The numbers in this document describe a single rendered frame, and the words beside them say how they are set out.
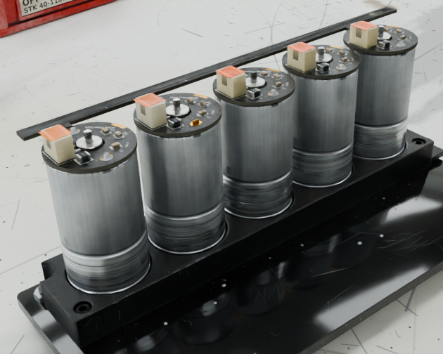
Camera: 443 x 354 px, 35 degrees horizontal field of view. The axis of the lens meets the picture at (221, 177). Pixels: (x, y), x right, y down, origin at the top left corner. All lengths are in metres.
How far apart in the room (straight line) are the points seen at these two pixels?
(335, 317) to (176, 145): 0.07
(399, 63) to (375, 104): 0.02
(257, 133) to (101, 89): 0.17
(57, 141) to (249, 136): 0.06
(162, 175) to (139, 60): 0.21
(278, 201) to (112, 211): 0.06
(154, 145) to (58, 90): 0.18
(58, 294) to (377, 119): 0.12
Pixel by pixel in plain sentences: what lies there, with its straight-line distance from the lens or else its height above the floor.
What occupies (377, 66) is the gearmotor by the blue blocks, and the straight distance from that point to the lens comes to 0.24.
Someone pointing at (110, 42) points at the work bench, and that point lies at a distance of 0.43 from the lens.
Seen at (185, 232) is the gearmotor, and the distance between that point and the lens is 0.21.
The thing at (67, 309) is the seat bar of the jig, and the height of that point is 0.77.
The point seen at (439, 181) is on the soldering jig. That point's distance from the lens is 0.27.
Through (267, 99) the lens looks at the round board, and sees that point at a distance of 0.21.
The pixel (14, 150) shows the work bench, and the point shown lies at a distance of 0.32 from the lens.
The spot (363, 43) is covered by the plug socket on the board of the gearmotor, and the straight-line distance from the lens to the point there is 0.24.
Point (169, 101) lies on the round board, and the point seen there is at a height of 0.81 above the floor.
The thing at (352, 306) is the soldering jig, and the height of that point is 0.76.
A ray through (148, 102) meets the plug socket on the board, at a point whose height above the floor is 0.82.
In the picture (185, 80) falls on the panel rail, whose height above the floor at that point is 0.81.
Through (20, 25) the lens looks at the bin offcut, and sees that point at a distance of 0.46.
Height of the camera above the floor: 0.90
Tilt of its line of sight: 32 degrees down
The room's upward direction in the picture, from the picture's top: 2 degrees counter-clockwise
